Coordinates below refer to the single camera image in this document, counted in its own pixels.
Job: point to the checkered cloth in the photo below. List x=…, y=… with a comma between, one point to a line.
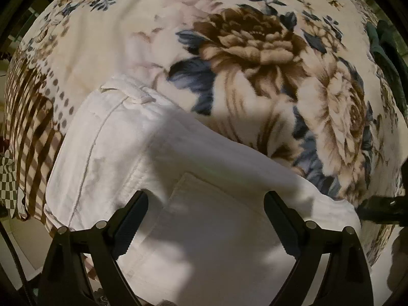
x=9, y=181

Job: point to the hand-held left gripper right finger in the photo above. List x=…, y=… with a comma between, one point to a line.
x=282, y=224

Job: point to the dark green pillow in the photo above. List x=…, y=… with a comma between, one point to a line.
x=387, y=47

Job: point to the white pants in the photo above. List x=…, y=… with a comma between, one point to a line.
x=207, y=229

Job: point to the floral blanket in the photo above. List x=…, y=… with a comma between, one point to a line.
x=255, y=54

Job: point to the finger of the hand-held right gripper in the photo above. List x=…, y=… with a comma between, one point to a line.
x=379, y=210

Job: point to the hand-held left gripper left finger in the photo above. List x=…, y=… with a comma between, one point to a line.
x=132, y=226

